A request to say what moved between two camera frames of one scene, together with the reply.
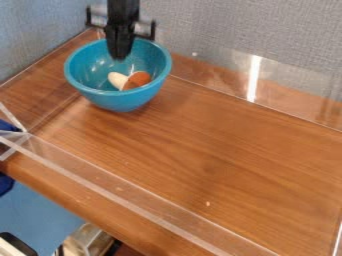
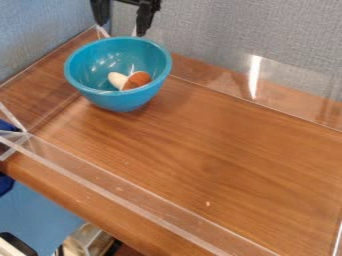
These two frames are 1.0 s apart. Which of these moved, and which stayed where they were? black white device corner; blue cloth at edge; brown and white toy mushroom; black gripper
Moved: black gripper
Stayed: black white device corner; blue cloth at edge; brown and white toy mushroom
